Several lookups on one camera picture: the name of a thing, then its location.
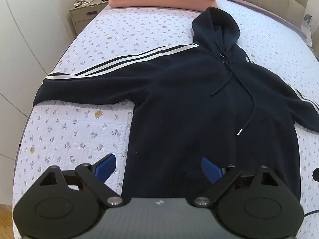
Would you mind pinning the lower pink folded quilt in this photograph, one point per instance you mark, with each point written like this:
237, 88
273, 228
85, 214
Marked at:
195, 5

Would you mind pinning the white wardrobe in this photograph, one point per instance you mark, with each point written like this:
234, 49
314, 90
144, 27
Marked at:
33, 37

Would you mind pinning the beige bedside table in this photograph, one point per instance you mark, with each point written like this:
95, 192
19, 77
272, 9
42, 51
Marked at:
84, 11

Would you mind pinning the white paper bag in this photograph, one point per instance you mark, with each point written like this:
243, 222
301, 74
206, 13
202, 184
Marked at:
306, 29

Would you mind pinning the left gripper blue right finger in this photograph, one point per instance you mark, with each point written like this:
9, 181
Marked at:
212, 171

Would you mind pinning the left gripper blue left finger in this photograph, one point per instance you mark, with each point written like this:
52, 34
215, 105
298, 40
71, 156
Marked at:
104, 168

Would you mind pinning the navy striped zip hoodie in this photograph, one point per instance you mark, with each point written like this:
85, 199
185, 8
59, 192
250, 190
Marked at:
204, 99

